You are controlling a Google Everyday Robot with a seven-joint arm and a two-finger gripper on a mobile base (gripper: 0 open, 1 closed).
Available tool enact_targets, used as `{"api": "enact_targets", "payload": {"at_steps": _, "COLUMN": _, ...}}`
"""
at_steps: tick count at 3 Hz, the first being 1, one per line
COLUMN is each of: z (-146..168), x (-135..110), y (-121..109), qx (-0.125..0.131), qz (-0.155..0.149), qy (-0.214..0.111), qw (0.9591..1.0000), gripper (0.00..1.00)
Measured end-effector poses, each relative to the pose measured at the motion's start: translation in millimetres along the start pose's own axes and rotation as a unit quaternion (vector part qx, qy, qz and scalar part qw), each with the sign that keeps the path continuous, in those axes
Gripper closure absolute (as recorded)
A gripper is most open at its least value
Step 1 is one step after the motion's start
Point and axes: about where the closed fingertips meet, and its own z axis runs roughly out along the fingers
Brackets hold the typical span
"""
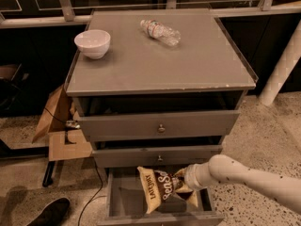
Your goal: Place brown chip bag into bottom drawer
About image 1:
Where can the white window railing frame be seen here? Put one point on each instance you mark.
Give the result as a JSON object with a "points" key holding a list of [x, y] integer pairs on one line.
{"points": [[30, 13]]}

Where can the black metal leg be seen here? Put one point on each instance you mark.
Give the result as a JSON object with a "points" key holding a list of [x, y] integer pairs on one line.
{"points": [[47, 180]]}

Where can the grey bottom drawer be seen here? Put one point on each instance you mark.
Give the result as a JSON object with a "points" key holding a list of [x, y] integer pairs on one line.
{"points": [[126, 205]]}

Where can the brown chip bag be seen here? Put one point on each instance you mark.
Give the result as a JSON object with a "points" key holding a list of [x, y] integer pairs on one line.
{"points": [[159, 186]]}

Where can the grey drawer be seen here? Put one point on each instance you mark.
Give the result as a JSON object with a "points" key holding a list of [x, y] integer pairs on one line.
{"points": [[126, 205], [155, 156], [158, 125]]}

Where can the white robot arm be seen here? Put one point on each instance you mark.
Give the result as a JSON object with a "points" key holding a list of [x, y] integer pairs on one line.
{"points": [[221, 169]]}

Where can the brown cardboard box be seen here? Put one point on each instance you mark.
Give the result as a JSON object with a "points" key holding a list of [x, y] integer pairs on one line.
{"points": [[64, 143]]}

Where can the white diagonal post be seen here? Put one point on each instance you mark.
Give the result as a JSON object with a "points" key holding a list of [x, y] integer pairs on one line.
{"points": [[283, 69]]}

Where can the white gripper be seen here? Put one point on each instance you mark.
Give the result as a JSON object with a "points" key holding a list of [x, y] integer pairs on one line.
{"points": [[191, 176]]}

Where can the white ceramic bowl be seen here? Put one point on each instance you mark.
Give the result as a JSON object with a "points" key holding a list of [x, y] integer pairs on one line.
{"points": [[93, 43]]}

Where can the grey middle drawer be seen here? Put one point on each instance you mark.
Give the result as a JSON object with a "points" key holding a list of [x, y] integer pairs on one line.
{"points": [[155, 156]]}

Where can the grey top drawer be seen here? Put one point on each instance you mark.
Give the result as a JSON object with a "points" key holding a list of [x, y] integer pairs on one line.
{"points": [[158, 125]]}

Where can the clear plastic water bottle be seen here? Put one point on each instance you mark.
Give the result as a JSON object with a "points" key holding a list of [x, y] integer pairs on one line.
{"points": [[160, 32]]}

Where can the grey drawer cabinet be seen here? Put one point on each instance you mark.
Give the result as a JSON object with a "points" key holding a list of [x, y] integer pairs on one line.
{"points": [[141, 75]]}

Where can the black shoe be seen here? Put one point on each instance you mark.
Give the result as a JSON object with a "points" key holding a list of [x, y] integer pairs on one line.
{"points": [[52, 214]]}

